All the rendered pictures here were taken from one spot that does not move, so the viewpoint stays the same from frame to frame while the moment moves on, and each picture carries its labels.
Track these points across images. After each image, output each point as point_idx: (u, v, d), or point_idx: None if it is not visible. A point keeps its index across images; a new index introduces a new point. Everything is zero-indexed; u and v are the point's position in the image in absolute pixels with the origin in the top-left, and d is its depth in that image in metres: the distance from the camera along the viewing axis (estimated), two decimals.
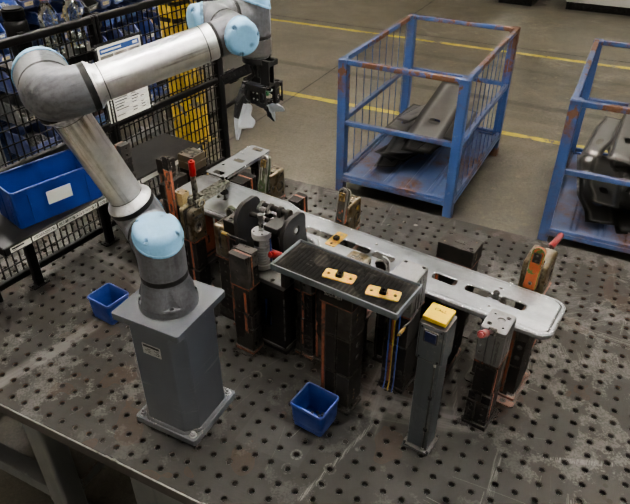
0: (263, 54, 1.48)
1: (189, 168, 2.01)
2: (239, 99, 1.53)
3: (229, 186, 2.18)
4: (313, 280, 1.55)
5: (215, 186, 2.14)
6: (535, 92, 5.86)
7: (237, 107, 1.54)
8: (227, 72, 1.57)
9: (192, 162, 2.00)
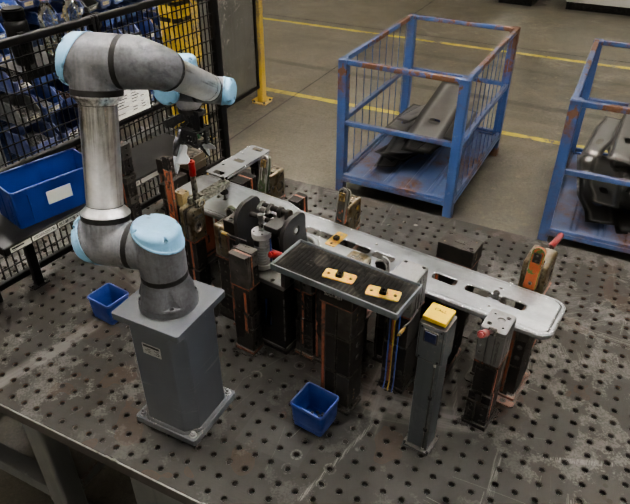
0: (193, 106, 1.85)
1: (189, 168, 2.01)
2: (176, 141, 1.91)
3: (229, 186, 2.18)
4: (313, 280, 1.55)
5: (215, 186, 2.14)
6: (535, 92, 5.86)
7: (175, 147, 1.92)
8: (167, 119, 1.95)
9: (192, 162, 2.00)
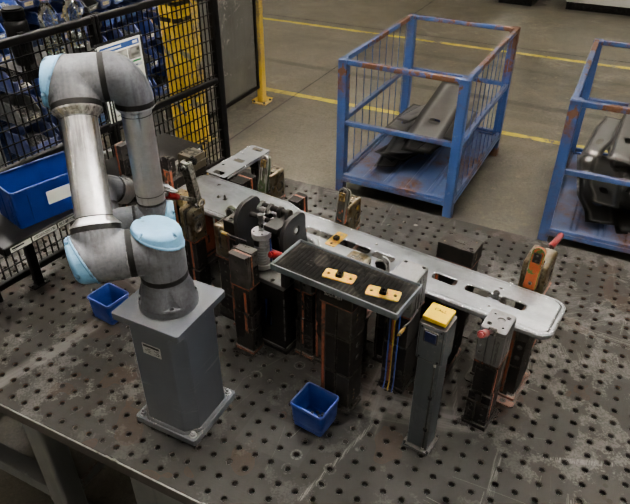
0: (131, 199, 1.76)
1: (170, 199, 1.98)
2: None
3: (192, 163, 1.98)
4: (313, 280, 1.55)
5: (188, 179, 2.01)
6: (535, 92, 5.86)
7: None
8: None
9: (168, 196, 1.95)
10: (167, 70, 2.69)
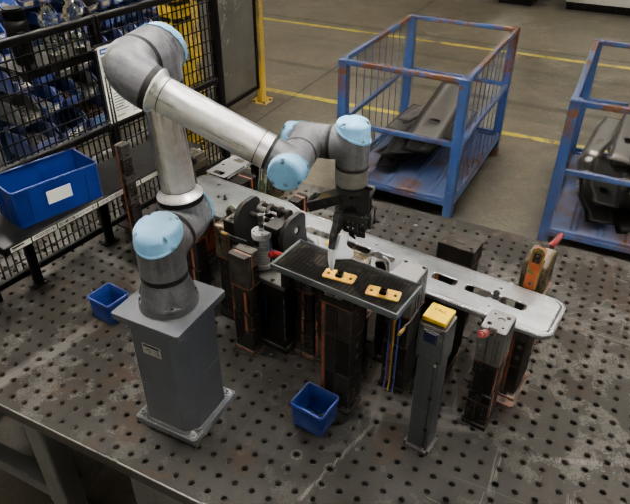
0: (363, 185, 1.39)
1: None
2: (335, 230, 1.43)
3: (192, 163, 1.98)
4: (313, 280, 1.55)
5: None
6: (535, 92, 5.86)
7: (333, 238, 1.44)
8: (314, 199, 1.47)
9: None
10: None
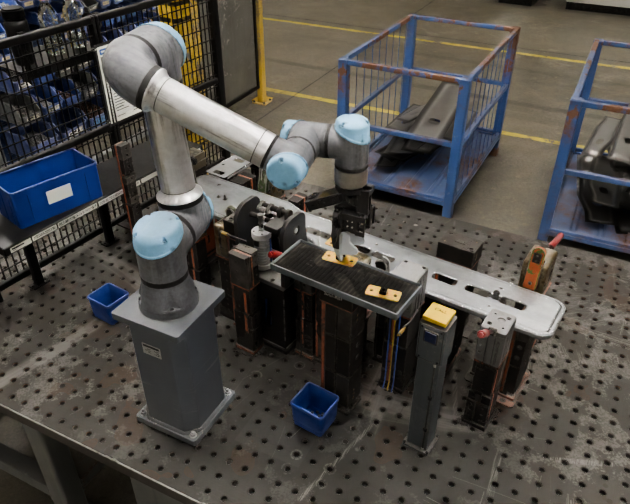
0: (362, 184, 1.38)
1: None
2: (335, 235, 1.45)
3: (192, 163, 1.98)
4: (313, 280, 1.55)
5: None
6: (535, 92, 5.86)
7: (335, 241, 1.47)
8: (313, 199, 1.47)
9: None
10: None
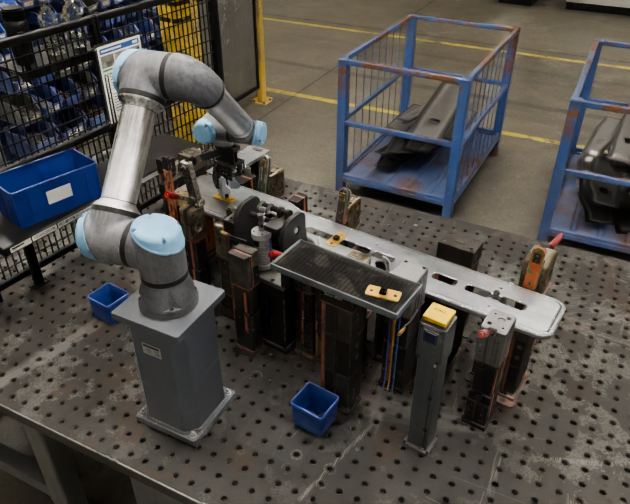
0: (229, 143, 2.05)
1: (170, 198, 1.98)
2: (214, 178, 2.12)
3: (192, 163, 1.98)
4: (313, 280, 1.55)
5: (188, 179, 2.01)
6: (535, 92, 5.86)
7: (215, 183, 2.14)
8: (203, 153, 2.14)
9: (168, 196, 1.95)
10: None
